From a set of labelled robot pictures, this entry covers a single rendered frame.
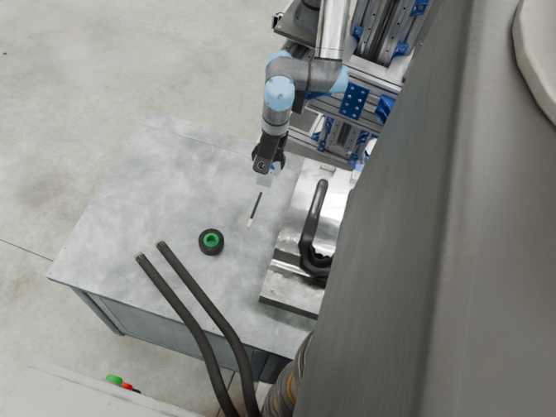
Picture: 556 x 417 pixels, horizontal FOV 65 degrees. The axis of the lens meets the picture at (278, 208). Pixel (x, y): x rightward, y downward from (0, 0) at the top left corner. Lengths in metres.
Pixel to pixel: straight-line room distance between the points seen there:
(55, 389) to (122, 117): 2.28
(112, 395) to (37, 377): 0.10
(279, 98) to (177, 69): 1.99
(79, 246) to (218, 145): 0.58
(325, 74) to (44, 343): 1.71
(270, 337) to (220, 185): 0.54
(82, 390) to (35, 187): 2.07
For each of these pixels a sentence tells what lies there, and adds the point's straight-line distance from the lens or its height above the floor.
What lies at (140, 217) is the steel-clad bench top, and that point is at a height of 0.80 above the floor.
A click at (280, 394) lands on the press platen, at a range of 0.81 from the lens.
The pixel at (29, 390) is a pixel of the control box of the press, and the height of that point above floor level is 1.47.
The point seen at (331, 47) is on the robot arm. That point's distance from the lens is 1.20.
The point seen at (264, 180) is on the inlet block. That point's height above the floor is 0.94.
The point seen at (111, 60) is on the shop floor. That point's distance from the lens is 3.15.
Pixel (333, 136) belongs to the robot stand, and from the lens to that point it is 2.17.
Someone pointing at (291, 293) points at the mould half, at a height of 0.86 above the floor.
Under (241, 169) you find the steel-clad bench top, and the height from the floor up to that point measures 0.80.
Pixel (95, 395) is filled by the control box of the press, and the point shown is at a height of 1.47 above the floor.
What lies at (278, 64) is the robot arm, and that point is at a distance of 1.19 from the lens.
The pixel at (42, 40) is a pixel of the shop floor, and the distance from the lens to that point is 3.39.
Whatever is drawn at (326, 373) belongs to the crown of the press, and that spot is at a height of 1.90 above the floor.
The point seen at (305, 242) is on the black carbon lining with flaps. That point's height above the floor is 0.91.
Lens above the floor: 2.09
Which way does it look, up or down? 60 degrees down
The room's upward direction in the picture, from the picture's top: 12 degrees clockwise
